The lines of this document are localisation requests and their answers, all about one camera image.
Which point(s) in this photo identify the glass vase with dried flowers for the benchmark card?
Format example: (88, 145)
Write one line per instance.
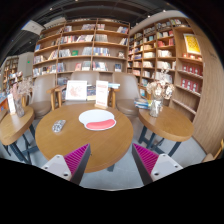
(159, 90)

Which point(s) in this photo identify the white framed picture card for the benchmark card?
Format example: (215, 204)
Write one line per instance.
(76, 90)

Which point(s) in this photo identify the wooden bookshelf centre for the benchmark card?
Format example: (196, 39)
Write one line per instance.
(87, 44)

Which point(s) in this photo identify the white and red mouse pad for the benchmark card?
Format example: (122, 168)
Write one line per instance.
(97, 119)

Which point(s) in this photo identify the left vase with dried flowers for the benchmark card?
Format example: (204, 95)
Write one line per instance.
(20, 90)

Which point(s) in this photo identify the beige armchair left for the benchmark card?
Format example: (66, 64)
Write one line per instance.
(41, 99)

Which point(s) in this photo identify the beige armchair right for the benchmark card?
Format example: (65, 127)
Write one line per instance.
(128, 93)

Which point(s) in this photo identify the wooden bookshelf right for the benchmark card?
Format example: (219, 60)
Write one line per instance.
(161, 45)

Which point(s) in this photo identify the stack of books on table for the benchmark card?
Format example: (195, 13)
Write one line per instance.
(142, 103)

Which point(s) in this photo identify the beige armchair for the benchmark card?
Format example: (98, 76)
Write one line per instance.
(128, 93)
(41, 99)
(89, 76)

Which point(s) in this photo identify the wooden bookshelf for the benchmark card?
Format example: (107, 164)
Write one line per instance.
(10, 69)
(87, 44)
(161, 45)

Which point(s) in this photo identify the round wooden left table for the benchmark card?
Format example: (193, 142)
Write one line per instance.
(12, 127)

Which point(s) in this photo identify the small white sign left table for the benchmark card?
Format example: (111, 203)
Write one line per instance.
(11, 104)

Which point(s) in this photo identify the round wooden table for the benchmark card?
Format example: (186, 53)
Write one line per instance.
(107, 146)
(169, 124)
(12, 127)

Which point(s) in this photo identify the beige armchair centre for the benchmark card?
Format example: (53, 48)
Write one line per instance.
(89, 76)

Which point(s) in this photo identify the white sign with red text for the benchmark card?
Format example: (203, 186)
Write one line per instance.
(102, 94)

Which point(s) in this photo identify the round wooden centre table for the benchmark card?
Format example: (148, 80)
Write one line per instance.
(107, 146)

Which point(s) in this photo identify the yellow poster on shelf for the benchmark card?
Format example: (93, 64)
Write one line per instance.
(191, 43)

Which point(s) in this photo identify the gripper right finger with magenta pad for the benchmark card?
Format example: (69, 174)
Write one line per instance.
(152, 166)

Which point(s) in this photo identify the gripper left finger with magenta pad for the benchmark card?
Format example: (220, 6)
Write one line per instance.
(70, 167)

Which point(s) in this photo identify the round wooden right table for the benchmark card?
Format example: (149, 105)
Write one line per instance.
(169, 124)

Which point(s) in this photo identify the wooden bookshelf far left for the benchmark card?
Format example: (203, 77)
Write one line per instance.
(10, 69)

